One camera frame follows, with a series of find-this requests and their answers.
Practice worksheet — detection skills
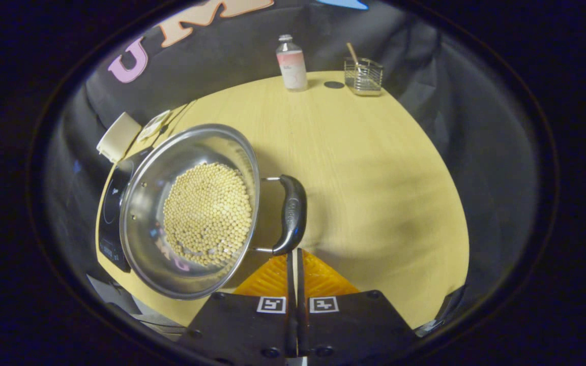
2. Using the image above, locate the pile of soybeans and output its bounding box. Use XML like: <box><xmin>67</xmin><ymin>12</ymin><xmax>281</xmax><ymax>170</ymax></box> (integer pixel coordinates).
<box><xmin>163</xmin><ymin>162</ymin><xmax>252</xmax><ymax>268</ymax></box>

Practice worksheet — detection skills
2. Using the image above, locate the white divided dish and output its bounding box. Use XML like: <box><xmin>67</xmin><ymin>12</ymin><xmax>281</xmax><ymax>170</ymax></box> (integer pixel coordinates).
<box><xmin>137</xmin><ymin>109</ymin><xmax>172</xmax><ymax>142</ymax></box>

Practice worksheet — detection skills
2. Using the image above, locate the stainless steel pot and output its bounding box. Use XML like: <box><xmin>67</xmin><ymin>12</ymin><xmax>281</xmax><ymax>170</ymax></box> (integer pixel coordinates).
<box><xmin>119</xmin><ymin>124</ymin><xmax>308</xmax><ymax>300</ymax></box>

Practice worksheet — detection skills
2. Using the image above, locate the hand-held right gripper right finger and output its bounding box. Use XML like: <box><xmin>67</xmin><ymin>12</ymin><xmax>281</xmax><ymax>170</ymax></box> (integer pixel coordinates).
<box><xmin>297</xmin><ymin>249</ymin><xmax>419</xmax><ymax>366</ymax></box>

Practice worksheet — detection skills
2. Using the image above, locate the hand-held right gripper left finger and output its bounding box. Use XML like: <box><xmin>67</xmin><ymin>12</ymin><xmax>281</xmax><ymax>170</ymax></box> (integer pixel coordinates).
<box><xmin>178</xmin><ymin>249</ymin><xmax>298</xmax><ymax>366</ymax></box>

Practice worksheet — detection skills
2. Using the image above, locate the clear bottle with pink label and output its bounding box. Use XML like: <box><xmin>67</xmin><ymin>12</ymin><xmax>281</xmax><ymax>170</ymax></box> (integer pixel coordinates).
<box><xmin>276</xmin><ymin>34</ymin><xmax>308</xmax><ymax>93</ymax></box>

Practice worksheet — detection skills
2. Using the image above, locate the wire mesh basket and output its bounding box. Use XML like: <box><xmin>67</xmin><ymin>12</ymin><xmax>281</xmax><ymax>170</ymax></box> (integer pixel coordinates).
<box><xmin>343</xmin><ymin>56</ymin><xmax>384</xmax><ymax>97</ymax></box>

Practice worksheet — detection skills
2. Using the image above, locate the black induction cooktop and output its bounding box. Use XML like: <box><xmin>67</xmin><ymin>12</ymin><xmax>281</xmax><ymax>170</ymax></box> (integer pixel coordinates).
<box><xmin>98</xmin><ymin>147</ymin><xmax>156</xmax><ymax>273</ymax></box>

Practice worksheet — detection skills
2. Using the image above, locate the white toaster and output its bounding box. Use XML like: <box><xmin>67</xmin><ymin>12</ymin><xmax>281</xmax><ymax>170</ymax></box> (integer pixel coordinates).
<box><xmin>96</xmin><ymin>112</ymin><xmax>142</xmax><ymax>164</ymax></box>

